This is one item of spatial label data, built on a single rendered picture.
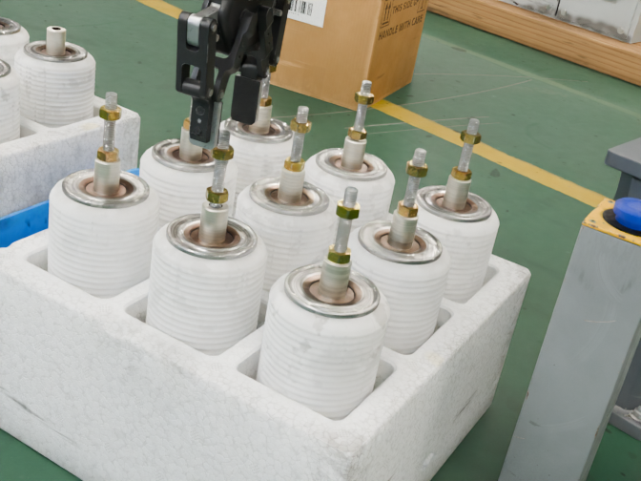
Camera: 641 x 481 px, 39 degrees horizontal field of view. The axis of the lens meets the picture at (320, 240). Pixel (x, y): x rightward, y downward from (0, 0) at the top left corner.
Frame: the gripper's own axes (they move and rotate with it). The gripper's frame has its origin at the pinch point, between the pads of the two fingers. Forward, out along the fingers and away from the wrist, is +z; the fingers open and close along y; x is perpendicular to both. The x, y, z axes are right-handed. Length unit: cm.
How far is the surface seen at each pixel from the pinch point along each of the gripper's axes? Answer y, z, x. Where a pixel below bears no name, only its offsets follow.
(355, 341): -5.2, 12.0, -15.1
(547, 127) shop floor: 135, 36, -13
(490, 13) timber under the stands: 209, 30, 18
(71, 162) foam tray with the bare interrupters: 24.2, 21.3, 31.0
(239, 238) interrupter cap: 1.0, 10.4, -2.1
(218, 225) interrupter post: -0.7, 8.9, -0.9
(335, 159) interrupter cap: 23.3, 10.5, -2.0
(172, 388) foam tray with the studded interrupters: -8.1, 20.3, -2.0
